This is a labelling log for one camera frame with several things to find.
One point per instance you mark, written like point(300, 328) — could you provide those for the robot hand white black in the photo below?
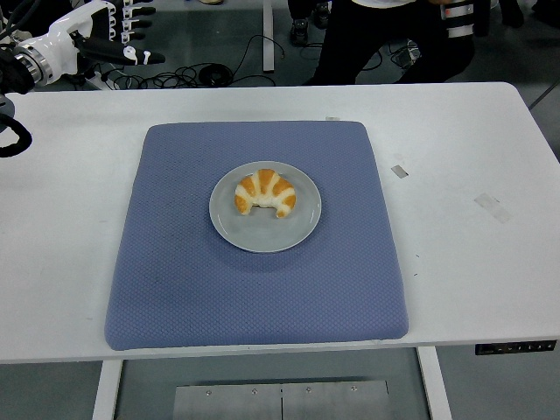
point(61, 37)

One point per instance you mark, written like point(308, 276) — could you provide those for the croissant bread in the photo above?
point(262, 184)

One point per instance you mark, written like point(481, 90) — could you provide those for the white power strip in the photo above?
point(97, 82)

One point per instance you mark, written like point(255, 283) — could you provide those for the white background desk leg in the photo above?
point(268, 44)

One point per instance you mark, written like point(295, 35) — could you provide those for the blue quilted mat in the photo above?
point(175, 271)

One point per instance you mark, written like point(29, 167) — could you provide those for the grey round plate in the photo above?
point(267, 234)

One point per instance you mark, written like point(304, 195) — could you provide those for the person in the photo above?
point(350, 39)

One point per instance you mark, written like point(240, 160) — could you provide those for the white table leg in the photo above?
point(107, 389)
point(435, 385)

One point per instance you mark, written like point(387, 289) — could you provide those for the small grey tape piece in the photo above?
point(399, 171)

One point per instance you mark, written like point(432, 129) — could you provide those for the person's foot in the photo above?
point(512, 13)

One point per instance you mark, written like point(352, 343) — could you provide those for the large grey tape piece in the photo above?
point(492, 207)

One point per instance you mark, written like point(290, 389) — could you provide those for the black table control panel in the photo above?
point(516, 347)

